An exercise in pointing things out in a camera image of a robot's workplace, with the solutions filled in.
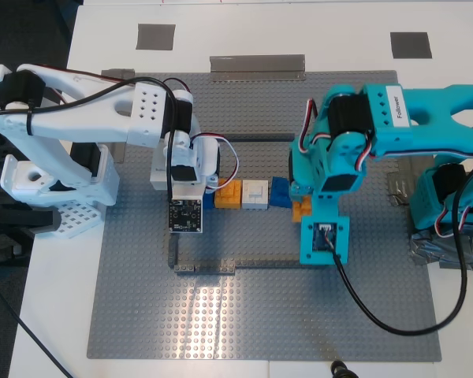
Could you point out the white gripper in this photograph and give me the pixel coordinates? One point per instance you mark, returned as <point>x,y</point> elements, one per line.
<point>213,183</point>

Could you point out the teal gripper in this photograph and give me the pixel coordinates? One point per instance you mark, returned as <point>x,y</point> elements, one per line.
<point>298,190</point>

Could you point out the blue brick cube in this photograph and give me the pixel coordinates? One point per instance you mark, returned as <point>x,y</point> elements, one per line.
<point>280,193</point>
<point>209,201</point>

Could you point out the orange brick cube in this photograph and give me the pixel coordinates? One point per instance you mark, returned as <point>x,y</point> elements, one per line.
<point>228,195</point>
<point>301,210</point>

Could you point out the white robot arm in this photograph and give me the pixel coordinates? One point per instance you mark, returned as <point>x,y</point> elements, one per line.
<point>83,114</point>

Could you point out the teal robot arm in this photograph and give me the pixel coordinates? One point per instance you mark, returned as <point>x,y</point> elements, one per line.
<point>437,118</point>

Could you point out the white brick cube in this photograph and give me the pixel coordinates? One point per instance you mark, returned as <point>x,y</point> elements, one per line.
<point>255,195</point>

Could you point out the long grey brick row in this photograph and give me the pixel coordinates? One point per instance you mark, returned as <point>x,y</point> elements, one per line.
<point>268,264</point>
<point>260,137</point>

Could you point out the short grey tape strip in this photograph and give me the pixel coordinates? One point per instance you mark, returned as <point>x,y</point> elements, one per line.
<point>119,153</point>

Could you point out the grey building brick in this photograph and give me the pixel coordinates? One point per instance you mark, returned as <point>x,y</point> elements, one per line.
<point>173,252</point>
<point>217,269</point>
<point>186,269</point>

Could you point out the crumpled grey tape patch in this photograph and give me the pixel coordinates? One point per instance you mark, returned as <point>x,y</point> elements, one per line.
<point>402,189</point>

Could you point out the white follower label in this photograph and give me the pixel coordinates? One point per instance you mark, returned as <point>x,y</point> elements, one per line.
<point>399,106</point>

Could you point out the wrinkled grey tape strip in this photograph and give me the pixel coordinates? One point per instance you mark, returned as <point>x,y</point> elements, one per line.
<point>118,73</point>

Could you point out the grey studded baseplate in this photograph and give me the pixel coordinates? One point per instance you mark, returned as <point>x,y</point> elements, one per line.
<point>260,307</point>

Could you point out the grey tape square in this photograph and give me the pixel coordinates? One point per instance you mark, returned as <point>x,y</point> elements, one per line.
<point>156,37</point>

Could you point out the grey tape wrapped base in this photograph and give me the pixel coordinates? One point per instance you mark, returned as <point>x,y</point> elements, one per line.
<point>429,248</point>

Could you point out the grey square paper sheet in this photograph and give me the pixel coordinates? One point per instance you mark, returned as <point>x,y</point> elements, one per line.
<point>411,45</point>

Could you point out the black table clamp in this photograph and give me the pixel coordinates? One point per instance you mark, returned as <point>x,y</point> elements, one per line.
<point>19,220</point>

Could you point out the black plug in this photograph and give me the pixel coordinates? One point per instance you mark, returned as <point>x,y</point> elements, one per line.
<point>341,370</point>

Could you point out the black circuit board camera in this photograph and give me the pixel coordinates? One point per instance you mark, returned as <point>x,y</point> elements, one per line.
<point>185,216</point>

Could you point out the teal framed wrist camera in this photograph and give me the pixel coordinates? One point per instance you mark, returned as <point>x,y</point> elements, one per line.
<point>311,252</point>

